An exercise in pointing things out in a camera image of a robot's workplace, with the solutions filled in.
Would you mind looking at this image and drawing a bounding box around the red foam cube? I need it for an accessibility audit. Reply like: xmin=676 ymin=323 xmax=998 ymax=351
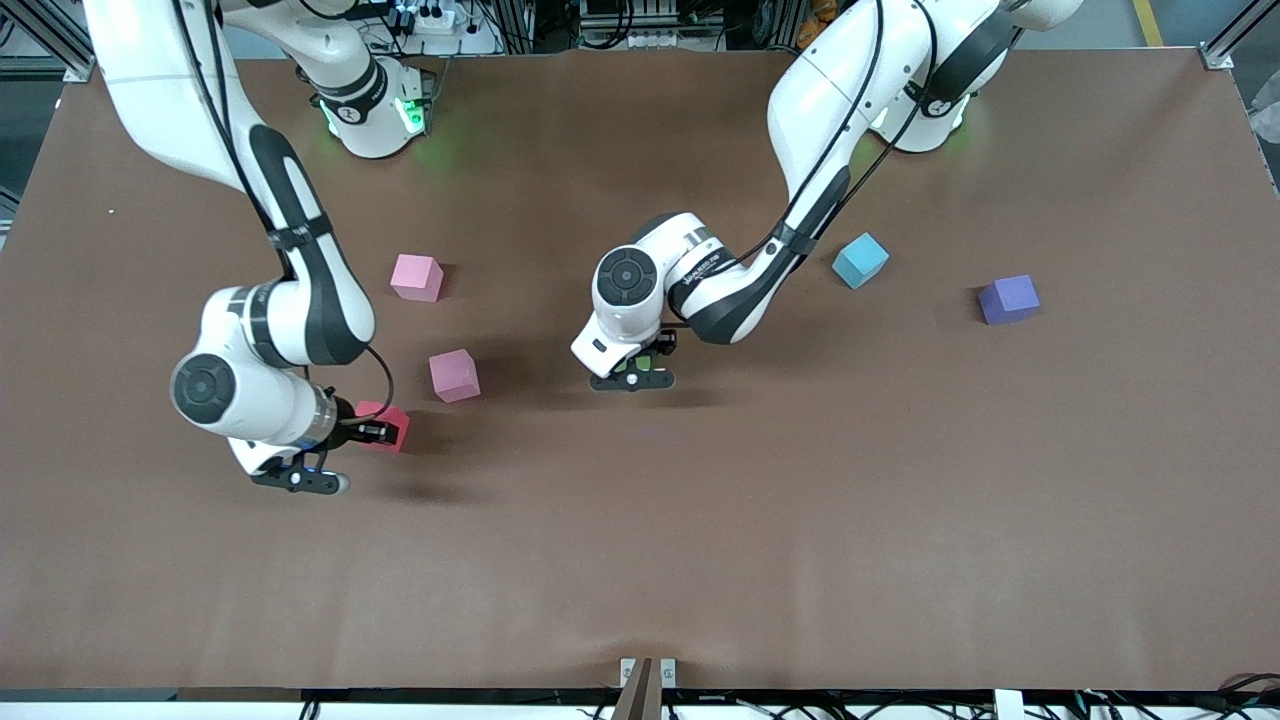
xmin=355 ymin=400 xmax=412 ymax=454

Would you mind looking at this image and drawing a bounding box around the purple foam cube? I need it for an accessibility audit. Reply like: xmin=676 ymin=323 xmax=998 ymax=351
xmin=978 ymin=275 xmax=1041 ymax=326

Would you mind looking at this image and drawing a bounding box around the pink foam cube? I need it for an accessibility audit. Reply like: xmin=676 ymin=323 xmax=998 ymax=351
xmin=429 ymin=349 xmax=481 ymax=404
xmin=390 ymin=254 xmax=444 ymax=303

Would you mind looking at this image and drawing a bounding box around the blue foam cube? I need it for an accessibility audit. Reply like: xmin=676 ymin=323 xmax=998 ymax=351
xmin=832 ymin=232 xmax=890 ymax=290

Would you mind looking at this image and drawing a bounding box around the white equipment rack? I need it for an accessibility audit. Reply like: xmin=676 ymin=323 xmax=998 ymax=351
xmin=578 ymin=0 xmax=701 ymax=51

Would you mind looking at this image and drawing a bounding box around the white power strip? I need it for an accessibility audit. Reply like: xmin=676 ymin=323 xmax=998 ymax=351
xmin=393 ymin=3 xmax=463 ymax=36

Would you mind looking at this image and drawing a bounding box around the bag of orange snacks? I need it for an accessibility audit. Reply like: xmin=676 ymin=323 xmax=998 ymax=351
xmin=797 ymin=0 xmax=841 ymax=49

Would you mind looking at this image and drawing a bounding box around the white plastic bag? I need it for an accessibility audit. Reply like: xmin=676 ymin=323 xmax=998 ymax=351
xmin=1250 ymin=75 xmax=1280 ymax=143

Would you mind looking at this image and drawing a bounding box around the black camera cable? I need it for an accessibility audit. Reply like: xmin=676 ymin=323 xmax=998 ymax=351
xmin=172 ymin=0 xmax=396 ymax=426
xmin=670 ymin=0 xmax=941 ymax=326

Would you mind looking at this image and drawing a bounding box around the silver metal bracket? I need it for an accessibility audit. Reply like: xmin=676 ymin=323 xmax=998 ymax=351
xmin=619 ymin=656 xmax=678 ymax=720

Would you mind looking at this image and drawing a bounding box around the aluminium frame profile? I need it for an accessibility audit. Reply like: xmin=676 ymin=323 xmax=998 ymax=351
xmin=1198 ymin=0 xmax=1280 ymax=73
xmin=0 ymin=0 xmax=96 ymax=83

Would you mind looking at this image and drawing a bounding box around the dark cable bundle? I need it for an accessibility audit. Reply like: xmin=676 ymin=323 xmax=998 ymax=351
xmin=1215 ymin=672 xmax=1280 ymax=713

